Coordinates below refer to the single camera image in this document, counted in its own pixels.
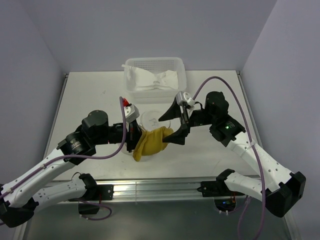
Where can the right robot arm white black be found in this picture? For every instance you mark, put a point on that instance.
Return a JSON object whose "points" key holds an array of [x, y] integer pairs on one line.
{"points": [[278, 187]]}

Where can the white bra in basket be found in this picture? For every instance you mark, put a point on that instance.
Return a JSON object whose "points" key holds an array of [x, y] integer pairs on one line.
{"points": [[138, 79]]}

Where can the yellow bra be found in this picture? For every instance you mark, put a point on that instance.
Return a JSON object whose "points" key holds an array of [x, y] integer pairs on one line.
{"points": [[151, 142]]}

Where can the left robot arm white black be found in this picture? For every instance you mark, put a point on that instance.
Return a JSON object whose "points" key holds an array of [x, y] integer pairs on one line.
{"points": [[21, 198]]}

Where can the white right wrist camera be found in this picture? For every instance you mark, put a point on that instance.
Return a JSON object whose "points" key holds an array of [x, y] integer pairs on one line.
{"points": [[184, 99]]}

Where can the aluminium mounting rail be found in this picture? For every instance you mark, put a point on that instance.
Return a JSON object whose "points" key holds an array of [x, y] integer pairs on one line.
{"points": [[160, 186]]}

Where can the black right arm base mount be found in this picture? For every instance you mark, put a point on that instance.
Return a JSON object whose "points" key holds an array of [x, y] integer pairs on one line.
{"points": [[218, 189]]}

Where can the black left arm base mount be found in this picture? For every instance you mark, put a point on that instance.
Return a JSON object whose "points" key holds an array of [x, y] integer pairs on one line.
{"points": [[104, 192]]}

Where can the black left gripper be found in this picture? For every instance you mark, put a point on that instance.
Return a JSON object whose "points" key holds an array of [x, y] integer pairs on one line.
{"points": [[134, 132]]}

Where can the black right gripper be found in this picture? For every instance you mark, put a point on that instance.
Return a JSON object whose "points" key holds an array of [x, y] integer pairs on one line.
{"points": [[178, 136]]}

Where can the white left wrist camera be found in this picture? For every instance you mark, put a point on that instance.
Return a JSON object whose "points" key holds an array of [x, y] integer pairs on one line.
{"points": [[130, 110]]}

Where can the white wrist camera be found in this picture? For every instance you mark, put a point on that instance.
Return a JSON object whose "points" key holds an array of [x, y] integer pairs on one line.
{"points": [[130, 110], [184, 99]]}

